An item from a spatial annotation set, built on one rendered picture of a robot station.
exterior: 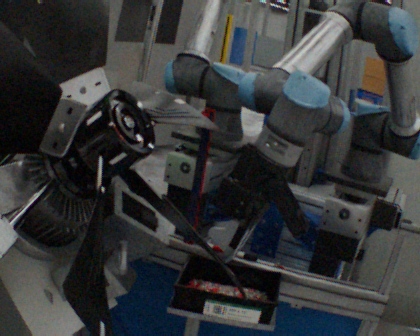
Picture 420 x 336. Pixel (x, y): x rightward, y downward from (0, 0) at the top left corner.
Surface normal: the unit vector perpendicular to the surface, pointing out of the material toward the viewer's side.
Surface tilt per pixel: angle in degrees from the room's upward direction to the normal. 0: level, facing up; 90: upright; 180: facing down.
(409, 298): 90
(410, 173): 90
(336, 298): 90
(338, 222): 90
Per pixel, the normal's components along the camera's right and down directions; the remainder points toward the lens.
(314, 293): -0.39, 0.18
